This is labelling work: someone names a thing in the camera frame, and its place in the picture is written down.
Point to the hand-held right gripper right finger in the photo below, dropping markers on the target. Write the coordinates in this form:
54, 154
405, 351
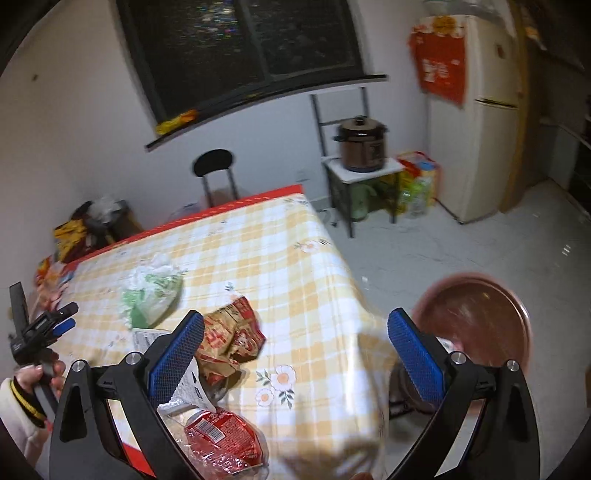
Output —
413, 355

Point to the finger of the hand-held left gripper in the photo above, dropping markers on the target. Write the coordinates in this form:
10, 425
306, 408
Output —
64, 325
62, 311

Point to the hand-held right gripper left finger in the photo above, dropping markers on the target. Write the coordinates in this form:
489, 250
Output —
178, 355

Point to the white printed wrapper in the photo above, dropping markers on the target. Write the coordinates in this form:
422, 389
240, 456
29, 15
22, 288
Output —
191, 387

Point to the brown round trash bin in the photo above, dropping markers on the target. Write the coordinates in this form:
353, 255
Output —
475, 318

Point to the person's left forearm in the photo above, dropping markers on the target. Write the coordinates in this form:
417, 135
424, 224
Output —
16, 424

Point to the person's left hand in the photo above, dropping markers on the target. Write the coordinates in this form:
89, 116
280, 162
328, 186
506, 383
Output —
57, 374

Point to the red snack packet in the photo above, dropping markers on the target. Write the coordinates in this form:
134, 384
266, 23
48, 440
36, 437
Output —
48, 272

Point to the brown snack packet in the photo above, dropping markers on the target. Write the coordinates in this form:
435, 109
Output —
231, 332

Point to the green and white plastic bag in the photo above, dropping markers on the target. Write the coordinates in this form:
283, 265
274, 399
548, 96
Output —
147, 300

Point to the yellow snack bags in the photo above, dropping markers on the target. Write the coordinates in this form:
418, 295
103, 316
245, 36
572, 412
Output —
69, 237

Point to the clear plastic red packet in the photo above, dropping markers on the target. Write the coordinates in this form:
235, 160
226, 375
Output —
221, 438

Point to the yellow checked floral tablecloth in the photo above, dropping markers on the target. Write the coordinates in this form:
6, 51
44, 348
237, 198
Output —
277, 258

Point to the green kettle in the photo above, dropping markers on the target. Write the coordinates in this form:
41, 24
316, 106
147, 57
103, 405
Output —
364, 203

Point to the colourful shopping bag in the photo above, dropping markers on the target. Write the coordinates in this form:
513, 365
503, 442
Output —
418, 184

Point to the black round-back chair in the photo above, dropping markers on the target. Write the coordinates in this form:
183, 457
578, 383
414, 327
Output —
214, 164

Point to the brown electric pressure cooker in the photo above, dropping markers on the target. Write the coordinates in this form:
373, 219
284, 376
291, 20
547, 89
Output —
362, 147

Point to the cream refrigerator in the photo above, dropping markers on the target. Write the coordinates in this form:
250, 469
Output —
480, 147

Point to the yellow orange snack packet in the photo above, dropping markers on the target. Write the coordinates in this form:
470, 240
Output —
175, 122

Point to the black window sill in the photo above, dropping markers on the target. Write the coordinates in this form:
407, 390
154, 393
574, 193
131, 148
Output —
277, 90

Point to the red printed cloth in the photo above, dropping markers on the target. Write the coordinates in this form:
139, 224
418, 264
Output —
438, 64

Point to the dark window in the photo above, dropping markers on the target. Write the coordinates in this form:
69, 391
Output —
240, 41

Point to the white-top black frame rack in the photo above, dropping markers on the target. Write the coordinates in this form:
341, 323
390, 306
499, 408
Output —
341, 175

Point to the white wall socket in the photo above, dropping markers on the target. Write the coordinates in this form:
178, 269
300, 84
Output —
302, 174

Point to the wooden door frame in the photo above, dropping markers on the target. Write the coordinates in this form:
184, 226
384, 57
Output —
517, 115

